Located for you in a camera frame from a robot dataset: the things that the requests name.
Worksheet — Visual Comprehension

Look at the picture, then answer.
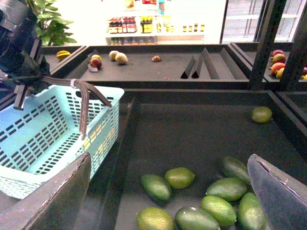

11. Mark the green mango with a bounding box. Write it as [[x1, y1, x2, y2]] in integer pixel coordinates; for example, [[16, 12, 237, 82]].
[[201, 195, 237, 227], [237, 193, 267, 230], [206, 178, 248, 202]]

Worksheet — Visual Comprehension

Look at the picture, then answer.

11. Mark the green potted plant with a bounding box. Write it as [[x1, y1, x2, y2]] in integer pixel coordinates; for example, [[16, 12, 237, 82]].
[[26, 0, 77, 46]]

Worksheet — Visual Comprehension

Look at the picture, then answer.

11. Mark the green mango right front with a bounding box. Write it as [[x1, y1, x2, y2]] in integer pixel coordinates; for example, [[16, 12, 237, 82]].
[[237, 193, 267, 230]]

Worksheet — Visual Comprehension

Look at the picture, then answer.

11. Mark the green mango upper right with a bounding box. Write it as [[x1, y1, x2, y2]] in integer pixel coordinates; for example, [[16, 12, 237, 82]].
[[206, 178, 248, 202]]

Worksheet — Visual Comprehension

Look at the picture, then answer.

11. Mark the green mango centre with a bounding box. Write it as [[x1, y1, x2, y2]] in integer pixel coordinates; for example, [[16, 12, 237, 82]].
[[201, 195, 237, 227]]

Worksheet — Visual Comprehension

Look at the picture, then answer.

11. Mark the green lime front left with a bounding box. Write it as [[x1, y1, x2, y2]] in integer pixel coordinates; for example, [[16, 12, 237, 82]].
[[136, 207, 175, 230]]

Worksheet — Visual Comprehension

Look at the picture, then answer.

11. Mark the green lime far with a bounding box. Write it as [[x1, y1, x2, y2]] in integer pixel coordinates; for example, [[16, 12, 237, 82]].
[[251, 106, 272, 124]]

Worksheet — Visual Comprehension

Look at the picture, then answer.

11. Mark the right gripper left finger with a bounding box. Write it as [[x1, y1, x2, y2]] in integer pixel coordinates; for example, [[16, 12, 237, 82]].
[[0, 152, 91, 230]]

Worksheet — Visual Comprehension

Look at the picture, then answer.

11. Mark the green lime middle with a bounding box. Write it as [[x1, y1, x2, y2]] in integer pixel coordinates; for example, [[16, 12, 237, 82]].
[[164, 167, 195, 189]]

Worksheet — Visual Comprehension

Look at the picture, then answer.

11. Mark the light blue plastic basket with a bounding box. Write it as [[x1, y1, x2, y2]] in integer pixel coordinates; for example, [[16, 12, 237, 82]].
[[0, 86, 124, 199]]

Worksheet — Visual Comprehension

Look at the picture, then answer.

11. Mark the yellow star fruit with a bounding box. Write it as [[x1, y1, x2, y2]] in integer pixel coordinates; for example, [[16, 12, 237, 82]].
[[56, 50, 71, 61]]

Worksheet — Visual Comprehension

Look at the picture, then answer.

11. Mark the white shelf with bottles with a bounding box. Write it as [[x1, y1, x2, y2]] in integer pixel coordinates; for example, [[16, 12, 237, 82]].
[[105, 0, 205, 45]]

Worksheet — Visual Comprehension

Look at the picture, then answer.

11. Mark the brown basket handle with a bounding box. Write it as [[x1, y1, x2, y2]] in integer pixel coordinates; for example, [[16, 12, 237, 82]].
[[42, 77, 112, 140]]

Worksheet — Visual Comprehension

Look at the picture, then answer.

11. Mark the green lime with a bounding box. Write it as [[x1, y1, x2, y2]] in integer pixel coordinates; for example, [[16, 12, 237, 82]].
[[251, 106, 272, 124], [136, 207, 175, 230], [164, 167, 195, 189]]

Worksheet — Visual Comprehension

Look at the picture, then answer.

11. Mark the dark green avocado back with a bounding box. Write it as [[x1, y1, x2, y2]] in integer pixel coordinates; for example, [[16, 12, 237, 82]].
[[222, 156, 250, 184]]

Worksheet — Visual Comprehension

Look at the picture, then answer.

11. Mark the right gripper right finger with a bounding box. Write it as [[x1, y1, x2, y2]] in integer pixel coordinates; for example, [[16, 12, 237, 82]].
[[247, 154, 307, 230]]

